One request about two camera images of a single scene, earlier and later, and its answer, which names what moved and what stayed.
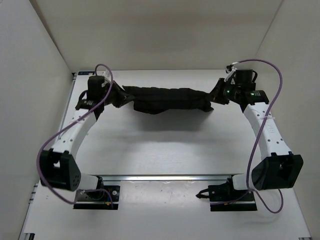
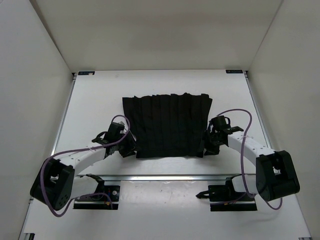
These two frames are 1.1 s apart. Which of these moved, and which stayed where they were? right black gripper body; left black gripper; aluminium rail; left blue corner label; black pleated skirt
Moved: right black gripper body; left black gripper; black pleated skirt
Stayed: aluminium rail; left blue corner label
